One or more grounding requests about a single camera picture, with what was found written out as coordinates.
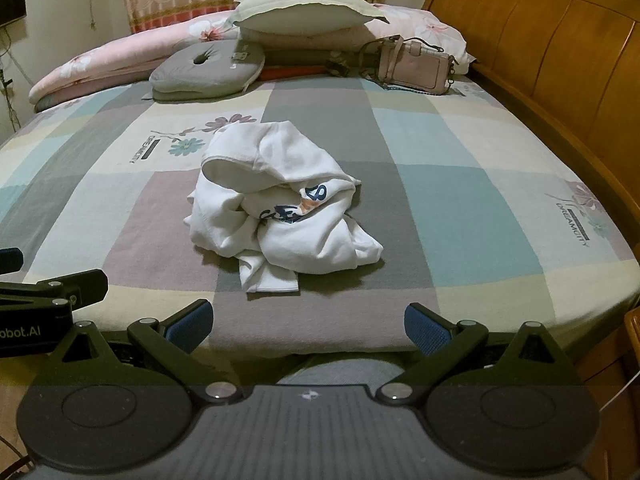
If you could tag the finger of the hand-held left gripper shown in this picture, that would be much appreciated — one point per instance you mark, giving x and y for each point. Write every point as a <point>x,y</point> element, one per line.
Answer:
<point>75,285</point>
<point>10,260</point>

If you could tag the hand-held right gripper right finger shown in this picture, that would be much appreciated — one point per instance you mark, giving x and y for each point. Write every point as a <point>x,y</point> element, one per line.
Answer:
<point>425,327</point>

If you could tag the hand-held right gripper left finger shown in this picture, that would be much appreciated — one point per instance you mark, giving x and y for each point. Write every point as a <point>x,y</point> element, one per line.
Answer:
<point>187,327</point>

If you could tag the white printed t-shirt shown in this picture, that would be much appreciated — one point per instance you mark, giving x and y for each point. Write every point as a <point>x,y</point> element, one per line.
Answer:
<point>300,240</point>

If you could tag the grey cushion with hole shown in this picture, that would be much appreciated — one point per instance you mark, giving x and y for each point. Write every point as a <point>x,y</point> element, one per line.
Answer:
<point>200,75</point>

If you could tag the pink handbag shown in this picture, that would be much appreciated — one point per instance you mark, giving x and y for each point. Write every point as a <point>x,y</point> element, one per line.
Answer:
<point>415,67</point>

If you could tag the orange cloth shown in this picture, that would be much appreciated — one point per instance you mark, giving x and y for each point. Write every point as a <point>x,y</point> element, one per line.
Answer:
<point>290,73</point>

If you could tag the dark olive blanket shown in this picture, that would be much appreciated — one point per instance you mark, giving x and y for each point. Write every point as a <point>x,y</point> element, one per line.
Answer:
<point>310,57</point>

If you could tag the wooden headboard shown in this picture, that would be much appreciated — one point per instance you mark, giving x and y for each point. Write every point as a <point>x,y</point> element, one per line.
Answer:
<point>550,35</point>

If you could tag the pale green pillow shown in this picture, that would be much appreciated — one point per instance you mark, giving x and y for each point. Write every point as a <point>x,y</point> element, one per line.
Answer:
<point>300,7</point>

